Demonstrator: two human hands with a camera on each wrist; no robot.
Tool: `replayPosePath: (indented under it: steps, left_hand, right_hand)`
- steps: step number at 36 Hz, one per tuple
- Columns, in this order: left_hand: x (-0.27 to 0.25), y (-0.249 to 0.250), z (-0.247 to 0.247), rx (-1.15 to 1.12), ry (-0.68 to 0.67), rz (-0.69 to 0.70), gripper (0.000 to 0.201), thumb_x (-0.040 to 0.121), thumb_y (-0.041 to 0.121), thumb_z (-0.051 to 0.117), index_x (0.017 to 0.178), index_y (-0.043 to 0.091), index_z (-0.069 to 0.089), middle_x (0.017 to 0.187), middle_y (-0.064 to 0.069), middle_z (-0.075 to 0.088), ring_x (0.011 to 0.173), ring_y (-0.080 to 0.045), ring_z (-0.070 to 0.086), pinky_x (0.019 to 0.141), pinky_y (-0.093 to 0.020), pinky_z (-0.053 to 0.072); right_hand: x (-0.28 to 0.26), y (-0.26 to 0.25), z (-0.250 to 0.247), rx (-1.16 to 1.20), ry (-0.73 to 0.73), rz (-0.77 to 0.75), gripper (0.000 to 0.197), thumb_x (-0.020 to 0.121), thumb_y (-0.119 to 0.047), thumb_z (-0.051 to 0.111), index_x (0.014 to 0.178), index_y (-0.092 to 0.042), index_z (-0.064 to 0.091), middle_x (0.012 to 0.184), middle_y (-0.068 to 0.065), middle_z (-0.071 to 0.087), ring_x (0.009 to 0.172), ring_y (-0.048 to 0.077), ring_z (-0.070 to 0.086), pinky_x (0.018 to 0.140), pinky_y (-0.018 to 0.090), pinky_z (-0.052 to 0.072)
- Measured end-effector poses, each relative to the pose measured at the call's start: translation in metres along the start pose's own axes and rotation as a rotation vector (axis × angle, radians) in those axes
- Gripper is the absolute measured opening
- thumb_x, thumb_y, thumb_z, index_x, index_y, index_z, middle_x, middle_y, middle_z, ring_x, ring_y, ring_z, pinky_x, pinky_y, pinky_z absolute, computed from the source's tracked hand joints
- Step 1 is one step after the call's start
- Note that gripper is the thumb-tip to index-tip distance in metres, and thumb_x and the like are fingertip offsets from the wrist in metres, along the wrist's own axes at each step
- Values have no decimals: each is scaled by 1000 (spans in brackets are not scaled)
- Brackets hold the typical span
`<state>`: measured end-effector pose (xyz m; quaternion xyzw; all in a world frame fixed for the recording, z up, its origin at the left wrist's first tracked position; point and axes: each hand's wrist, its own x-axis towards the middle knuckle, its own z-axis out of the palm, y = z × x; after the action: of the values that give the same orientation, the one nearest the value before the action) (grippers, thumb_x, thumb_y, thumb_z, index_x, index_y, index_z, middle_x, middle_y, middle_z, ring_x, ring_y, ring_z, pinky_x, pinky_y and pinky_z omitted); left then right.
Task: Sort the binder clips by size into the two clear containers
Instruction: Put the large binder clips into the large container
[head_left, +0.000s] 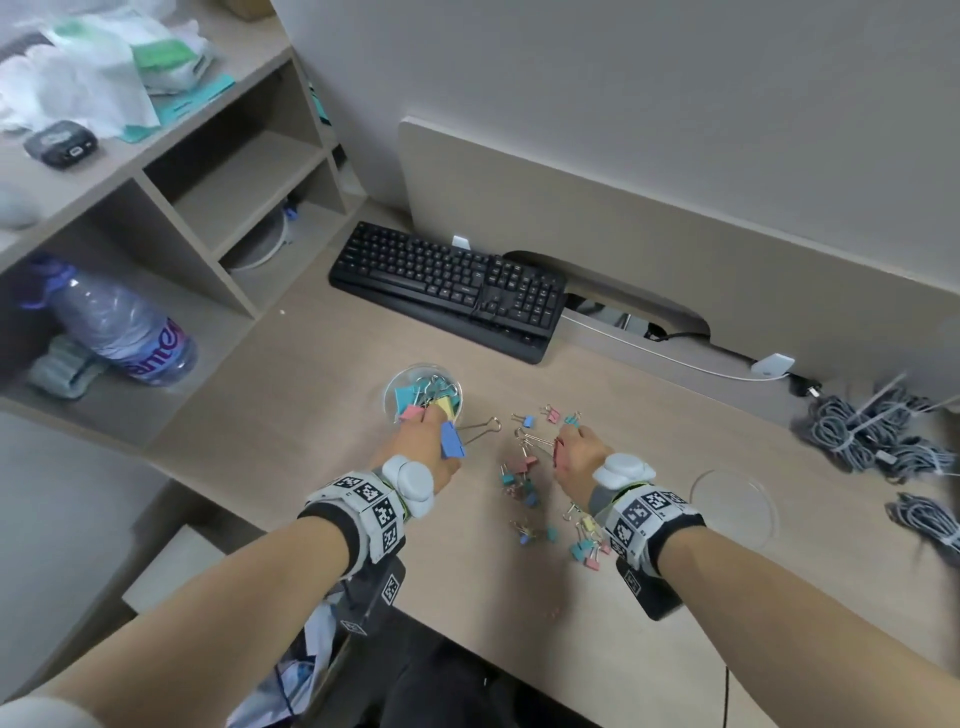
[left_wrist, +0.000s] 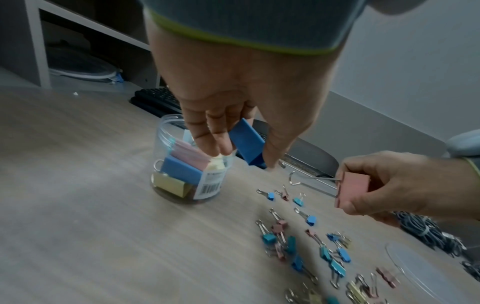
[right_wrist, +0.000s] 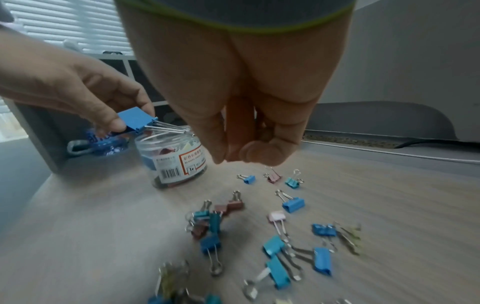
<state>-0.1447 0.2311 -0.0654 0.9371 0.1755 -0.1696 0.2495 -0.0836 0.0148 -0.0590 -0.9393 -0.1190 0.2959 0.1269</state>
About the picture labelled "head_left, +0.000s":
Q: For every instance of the person's left hand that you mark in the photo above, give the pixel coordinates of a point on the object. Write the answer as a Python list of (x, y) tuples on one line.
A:
[(420, 442)]

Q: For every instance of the small black device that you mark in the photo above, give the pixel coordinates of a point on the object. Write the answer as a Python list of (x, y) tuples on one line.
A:
[(60, 146)]

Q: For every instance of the transparent round plastic lid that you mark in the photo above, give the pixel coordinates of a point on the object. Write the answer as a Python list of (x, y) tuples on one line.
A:
[(735, 510)]

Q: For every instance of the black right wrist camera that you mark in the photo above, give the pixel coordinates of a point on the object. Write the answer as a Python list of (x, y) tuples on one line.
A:
[(652, 592)]

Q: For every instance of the grey left marker wristband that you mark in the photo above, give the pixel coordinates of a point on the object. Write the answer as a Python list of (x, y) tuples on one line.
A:
[(356, 499)]

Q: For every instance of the black plug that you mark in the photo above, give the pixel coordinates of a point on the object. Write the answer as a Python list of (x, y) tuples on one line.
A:
[(801, 385)]

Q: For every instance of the white rounded object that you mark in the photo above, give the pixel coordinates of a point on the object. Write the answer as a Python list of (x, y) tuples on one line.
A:
[(15, 206)]

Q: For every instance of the white box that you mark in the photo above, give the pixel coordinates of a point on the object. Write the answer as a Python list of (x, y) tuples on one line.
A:
[(180, 566)]

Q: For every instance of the large clear plastic jar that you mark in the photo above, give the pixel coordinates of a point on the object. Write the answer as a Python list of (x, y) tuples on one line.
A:
[(409, 371)]

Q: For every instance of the teal card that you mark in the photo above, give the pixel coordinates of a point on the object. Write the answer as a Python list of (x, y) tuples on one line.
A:
[(319, 105)]

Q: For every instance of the grey marker wristband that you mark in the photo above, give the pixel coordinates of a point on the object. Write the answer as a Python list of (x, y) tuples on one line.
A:
[(645, 521), (356, 499)]

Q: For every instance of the white plastic bag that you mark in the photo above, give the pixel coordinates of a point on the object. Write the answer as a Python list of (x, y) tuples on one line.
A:
[(75, 82)]

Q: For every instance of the pile of mixed binder clips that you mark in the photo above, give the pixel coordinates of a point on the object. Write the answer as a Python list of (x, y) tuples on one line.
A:
[(581, 551)]

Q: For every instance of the blue large binder clip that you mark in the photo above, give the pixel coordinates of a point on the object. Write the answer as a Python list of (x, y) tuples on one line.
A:
[(451, 441)]

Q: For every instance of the white right hand tracker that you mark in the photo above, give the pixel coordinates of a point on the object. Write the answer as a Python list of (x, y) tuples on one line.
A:
[(622, 469)]

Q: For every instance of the green white package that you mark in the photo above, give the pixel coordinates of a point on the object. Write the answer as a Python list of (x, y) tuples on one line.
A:
[(161, 56)]

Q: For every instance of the person's right forearm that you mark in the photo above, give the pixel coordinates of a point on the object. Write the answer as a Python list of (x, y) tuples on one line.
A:
[(810, 615)]

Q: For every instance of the grey right marker wristband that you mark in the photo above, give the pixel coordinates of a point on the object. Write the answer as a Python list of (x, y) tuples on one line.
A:
[(645, 521)]

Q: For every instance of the person's white left sleeve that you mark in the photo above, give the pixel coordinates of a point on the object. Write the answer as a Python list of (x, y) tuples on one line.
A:
[(45, 716)]

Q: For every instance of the blue white patterned bag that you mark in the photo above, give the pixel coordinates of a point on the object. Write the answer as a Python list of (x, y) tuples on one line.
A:
[(300, 675)]

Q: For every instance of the beige wooden shelf unit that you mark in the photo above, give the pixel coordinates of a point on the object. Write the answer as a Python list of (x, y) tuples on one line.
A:
[(240, 187)]

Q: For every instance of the white left hand tracker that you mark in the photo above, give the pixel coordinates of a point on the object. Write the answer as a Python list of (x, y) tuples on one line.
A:
[(411, 484)]

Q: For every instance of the purple label water bottle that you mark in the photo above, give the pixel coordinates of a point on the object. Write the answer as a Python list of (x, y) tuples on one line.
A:
[(112, 322)]

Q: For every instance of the teal paper folder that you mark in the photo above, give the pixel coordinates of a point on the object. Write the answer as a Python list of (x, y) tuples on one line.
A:
[(202, 94)]

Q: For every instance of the white round device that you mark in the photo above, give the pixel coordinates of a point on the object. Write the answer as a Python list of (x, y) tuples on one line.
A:
[(277, 240)]

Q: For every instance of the person's right hand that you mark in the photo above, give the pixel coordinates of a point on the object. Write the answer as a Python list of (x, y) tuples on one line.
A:
[(585, 457)]

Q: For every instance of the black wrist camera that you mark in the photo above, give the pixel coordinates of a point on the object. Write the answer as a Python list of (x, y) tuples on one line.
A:
[(371, 600), (652, 592)]

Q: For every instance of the person's left forearm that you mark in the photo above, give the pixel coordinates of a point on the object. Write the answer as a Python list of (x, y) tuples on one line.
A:
[(187, 630)]

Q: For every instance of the black keyboard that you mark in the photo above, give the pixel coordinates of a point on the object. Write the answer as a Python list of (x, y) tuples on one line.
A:
[(420, 270)]

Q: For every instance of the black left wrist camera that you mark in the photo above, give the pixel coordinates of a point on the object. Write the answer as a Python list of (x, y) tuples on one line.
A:
[(371, 600)]

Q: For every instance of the white hand tracker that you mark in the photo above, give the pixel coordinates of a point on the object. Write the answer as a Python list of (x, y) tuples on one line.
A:
[(622, 469), (411, 484)]

